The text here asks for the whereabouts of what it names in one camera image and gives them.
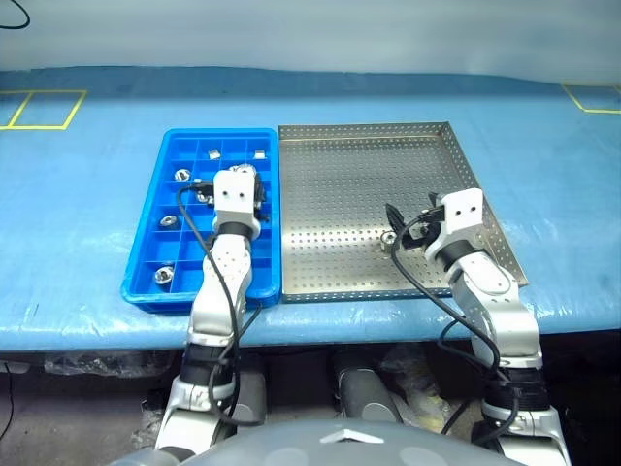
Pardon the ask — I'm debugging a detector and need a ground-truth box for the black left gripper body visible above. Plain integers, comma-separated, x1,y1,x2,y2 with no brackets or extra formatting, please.
251,170,270,218

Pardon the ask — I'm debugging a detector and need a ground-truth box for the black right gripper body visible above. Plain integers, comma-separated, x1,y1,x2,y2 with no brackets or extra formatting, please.
401,205,446,250

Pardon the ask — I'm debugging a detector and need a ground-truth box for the perforated steel tray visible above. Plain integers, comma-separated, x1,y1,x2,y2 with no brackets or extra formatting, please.
277,120,530,305

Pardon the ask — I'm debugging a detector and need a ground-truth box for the blue compartment plastic tray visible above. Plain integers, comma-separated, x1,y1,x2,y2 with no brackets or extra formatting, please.
119,127,282,315

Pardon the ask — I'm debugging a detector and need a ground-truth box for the crumpled clear plastic bag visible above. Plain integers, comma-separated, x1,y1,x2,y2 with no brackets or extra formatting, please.
43,349,169,379
380,344,467,428

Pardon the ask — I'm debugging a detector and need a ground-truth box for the dark grey rounded shape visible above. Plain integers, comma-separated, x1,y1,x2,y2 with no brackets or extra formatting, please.
332,349,405,424

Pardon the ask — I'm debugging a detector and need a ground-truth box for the grey robot torso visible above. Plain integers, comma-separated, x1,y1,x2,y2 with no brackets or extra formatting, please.
109,416,528,466

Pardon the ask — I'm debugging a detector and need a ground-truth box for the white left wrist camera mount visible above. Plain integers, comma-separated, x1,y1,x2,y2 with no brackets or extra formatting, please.
212,169,262,237

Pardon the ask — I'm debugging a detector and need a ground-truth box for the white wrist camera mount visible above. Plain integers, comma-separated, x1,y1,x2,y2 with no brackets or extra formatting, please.
212,169,262,237
424,187,488,263

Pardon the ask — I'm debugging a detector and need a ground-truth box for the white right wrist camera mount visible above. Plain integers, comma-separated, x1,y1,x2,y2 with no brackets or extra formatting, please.
424,187,488,263

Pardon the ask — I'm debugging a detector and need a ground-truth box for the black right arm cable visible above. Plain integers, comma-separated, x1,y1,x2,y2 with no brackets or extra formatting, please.
390,213,523,446

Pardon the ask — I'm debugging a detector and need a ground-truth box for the thin black background cable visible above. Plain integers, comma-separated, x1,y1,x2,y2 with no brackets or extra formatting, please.
0,0,32,30

